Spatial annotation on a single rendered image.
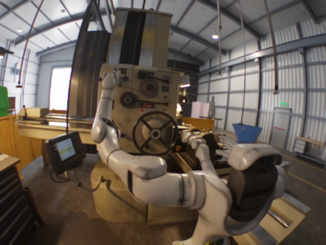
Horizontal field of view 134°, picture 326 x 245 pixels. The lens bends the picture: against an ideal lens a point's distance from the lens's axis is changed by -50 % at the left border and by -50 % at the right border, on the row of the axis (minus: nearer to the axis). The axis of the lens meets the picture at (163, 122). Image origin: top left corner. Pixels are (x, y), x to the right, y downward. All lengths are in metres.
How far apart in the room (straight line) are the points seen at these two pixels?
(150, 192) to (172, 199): 0.05
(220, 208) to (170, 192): 0.11
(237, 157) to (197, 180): 0.10
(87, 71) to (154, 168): 1.90
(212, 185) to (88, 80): 1.97
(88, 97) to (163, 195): 1.87
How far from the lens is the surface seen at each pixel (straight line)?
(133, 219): 1.98
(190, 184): 0.32
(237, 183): 0.30
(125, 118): 1.29
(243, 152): 0.29
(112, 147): 0.48
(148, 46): 2.11
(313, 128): 7.84
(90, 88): 2.05
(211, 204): 0.32
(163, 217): 2.02
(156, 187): 0.31
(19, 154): 3.35
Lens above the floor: 1.55
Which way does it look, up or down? 7 degrees down
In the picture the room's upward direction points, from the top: 5 degrees clockwise
